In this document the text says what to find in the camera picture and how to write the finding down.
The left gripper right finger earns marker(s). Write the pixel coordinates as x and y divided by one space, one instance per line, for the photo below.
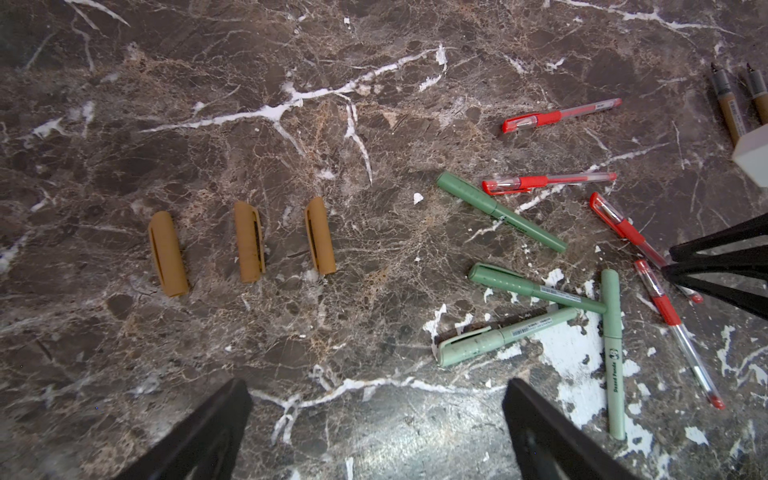
547 445

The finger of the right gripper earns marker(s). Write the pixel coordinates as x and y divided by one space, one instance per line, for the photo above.
751 303
747 230

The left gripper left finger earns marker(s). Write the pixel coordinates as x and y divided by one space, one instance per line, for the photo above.
205 445

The red gel pen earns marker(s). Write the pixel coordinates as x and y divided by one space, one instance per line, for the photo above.
525 184
625 229
538 119
673 321

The tan pen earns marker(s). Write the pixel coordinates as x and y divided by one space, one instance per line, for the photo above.
728 103
759 93

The green pen vertical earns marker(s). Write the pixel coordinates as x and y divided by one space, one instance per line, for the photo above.
613 353

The green pen lower left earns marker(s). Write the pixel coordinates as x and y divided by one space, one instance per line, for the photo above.
487 339

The green pen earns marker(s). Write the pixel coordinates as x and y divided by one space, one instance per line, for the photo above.
475 197
487 339
500 278

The green pen middle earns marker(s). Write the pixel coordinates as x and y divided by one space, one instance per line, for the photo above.
500 278

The green pen upper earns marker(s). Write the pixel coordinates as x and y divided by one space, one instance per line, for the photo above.
475 197

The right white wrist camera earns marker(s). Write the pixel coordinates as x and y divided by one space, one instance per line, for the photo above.
751 155

